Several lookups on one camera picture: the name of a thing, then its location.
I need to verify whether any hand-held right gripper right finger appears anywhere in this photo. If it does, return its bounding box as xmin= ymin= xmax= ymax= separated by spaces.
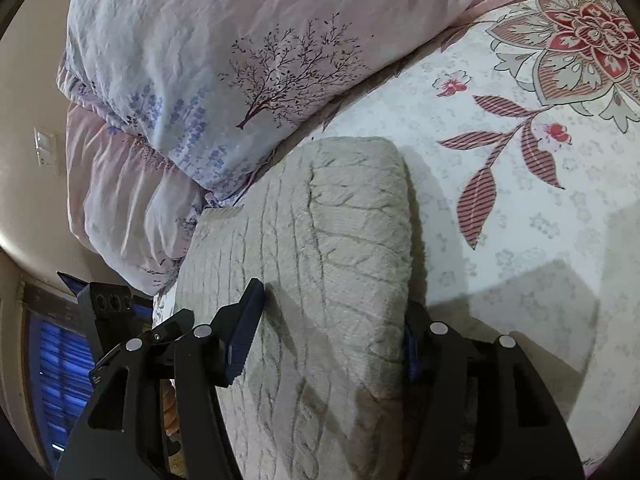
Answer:
xmin=400 ymin=302 xmax=586 ymax=480

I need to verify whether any white wall switch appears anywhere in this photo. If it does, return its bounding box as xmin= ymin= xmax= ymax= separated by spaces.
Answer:
xmin=32 ymin=127 xmax=61 ymax=177

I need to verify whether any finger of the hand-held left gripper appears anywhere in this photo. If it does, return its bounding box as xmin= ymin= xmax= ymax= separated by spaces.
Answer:
xmin=147 ymin=309 xmax=196 ymax=346

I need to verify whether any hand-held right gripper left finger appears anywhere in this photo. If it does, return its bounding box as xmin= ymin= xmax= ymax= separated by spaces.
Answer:
xmin=52 ymin=277 xmax=266 ymax=480

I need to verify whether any pink lavender print pillow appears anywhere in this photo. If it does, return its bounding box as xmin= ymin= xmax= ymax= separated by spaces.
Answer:
xmin=65 ymin=105 xmax=226 ymax=297

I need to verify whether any white floral bedsheet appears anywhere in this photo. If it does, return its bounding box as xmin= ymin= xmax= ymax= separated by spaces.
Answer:
xmin=300 ymin=0 xmax=640 ymax=473

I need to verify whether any window with blue blinds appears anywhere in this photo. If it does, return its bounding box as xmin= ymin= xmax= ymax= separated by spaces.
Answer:
xmin=20 ymin=280 xmax=101 ymax=467

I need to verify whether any person's left hand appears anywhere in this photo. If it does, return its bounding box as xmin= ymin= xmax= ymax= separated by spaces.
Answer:
xmin=160 ymin=377 xmax=181 ymax=437

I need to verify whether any beige cable-knit sweater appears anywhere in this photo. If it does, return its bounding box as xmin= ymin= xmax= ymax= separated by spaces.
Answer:
xmin=172 ymin=135 xmax=431 ymax=480

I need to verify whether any tree print floral pillow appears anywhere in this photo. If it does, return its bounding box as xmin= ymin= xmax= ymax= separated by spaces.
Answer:
xmin=55 ymin=0 xmax=576 ymax=202

